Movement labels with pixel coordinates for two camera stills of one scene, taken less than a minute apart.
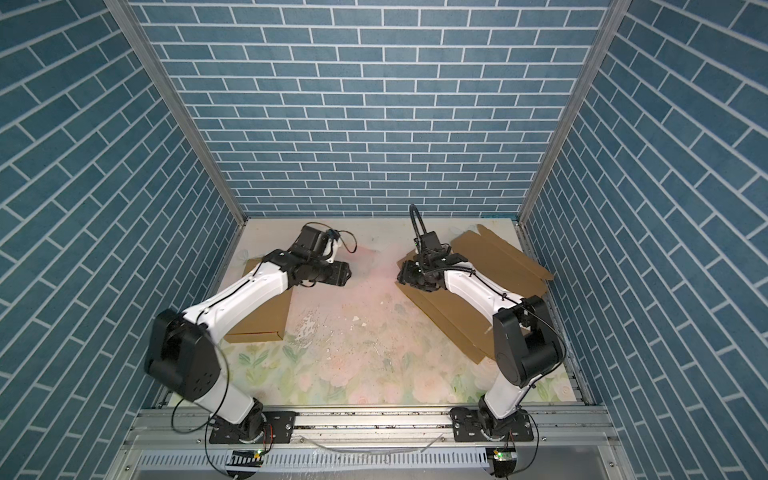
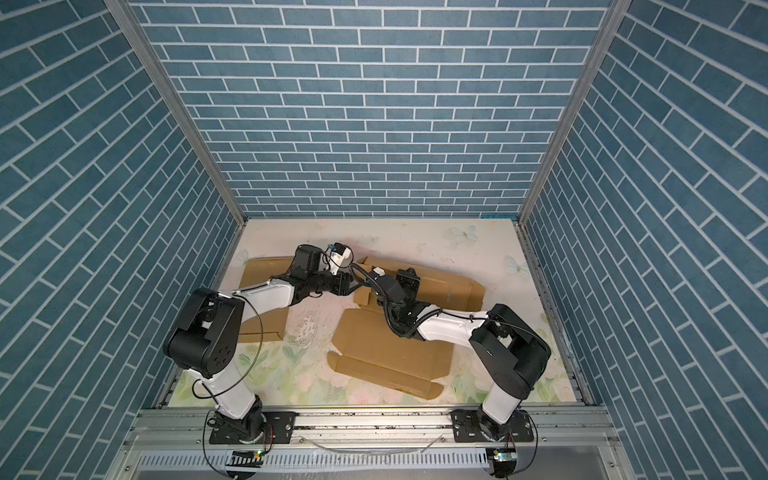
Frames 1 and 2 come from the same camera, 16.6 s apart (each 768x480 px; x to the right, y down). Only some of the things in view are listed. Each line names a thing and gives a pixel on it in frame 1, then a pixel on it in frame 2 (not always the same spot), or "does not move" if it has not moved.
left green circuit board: x=246 y=458 does not move
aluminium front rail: x=368 y=429 does not move
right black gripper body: x=417 y=275 -> x=411 y=286
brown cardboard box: x=269 y=321 does not move
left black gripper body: x=334 y=272 -> x=324 y=281
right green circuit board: x=503 y=455 does not move
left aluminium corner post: x=180 y=110 does not move
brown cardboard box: x=455 y=319 -> x=370 y=353
